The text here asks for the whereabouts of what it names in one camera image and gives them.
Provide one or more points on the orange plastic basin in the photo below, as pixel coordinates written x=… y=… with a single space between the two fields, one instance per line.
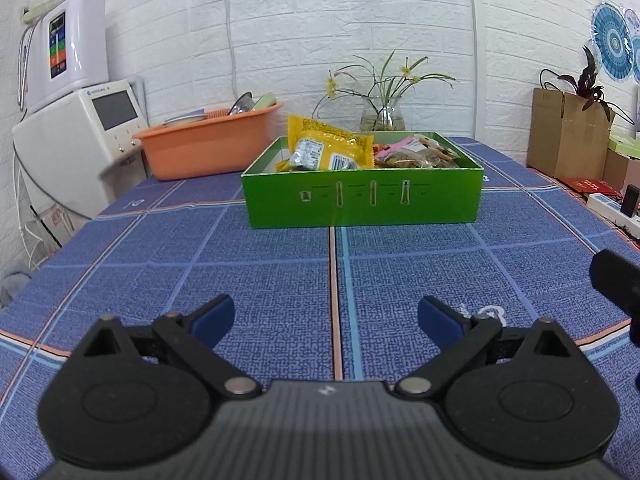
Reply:
x=200 y=150

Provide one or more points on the light green plate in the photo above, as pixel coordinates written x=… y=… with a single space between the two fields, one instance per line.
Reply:
x=264 y=101

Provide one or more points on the metal bowl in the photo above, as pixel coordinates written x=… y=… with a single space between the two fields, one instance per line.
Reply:
x=240 y=105

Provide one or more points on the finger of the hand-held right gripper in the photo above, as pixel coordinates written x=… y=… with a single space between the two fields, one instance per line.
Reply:
x=617 y=275

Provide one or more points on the green cardboard box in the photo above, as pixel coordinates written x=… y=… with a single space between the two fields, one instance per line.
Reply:
x=350 y=205

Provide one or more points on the white water purifier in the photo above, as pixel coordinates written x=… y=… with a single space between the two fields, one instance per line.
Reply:
x=80 y=45

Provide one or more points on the white power strip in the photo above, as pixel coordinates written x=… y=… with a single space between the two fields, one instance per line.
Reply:
x=602 y=202

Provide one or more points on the blue rimmed plate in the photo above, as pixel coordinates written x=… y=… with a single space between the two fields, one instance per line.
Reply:
x=185 y=117

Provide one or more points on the black plug adapter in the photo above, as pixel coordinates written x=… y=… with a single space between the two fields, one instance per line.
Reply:
x=629 y=202

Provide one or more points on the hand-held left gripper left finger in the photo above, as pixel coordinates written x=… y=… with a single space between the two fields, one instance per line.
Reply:
x=212 y=320

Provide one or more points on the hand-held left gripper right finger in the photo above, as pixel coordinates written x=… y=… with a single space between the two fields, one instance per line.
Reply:
x=440 y=322

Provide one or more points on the white appliance with screen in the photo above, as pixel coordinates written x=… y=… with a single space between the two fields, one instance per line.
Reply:
x=60 y=150

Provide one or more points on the brown paper bag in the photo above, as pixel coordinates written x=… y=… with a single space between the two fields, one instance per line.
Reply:
x=555 y=140

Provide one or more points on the flat red box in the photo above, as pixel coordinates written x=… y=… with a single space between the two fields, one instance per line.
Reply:
x=585 y=185

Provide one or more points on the small cardboard box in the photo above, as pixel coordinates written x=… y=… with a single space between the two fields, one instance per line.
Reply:
x=620 y=170

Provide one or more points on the green white box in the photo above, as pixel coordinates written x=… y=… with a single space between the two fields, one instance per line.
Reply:
x=625 y=144

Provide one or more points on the pink snack packet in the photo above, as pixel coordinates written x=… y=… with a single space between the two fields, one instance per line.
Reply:
x=395 y=150

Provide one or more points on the glass vase with yellow flowers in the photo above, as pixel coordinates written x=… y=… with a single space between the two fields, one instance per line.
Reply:
x=382 y=117

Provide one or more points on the blue round wall decoration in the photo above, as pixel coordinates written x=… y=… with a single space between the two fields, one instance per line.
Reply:
x=636 y=50
x=610 y=40

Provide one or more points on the purple leaf plant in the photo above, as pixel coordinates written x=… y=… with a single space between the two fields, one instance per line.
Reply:
x=590 y=85

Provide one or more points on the yellow snack packet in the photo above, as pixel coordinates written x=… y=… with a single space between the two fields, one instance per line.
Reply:
x=325 y=145

